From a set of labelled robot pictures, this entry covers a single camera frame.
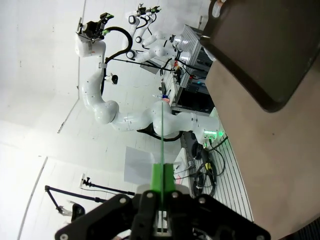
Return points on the black slotted PCB rack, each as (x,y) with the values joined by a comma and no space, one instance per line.
(312,232)

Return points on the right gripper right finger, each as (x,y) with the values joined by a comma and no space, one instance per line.
(177,215)

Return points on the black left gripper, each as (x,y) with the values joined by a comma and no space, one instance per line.
(93,29)

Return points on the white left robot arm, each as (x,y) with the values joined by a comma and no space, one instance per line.
(130,120)

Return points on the thin black rod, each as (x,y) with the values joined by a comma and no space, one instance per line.
(140,64)

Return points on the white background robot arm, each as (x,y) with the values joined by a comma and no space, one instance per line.
(155,51)
(137,25)

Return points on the person's right hand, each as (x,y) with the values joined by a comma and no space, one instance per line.
(222,1)

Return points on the black computer case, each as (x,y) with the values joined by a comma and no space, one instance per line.
(196,98)

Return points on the aluminium frame control cabinet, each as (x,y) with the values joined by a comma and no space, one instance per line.
(192,50)

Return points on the black articulated camera stand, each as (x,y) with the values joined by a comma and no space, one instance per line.
(77,211)

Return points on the dark brown serving tray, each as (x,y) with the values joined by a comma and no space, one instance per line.
(262,50)

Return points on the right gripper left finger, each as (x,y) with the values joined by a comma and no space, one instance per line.
(145,215)

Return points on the black round device white mount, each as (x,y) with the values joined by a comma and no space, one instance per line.
(114,79)

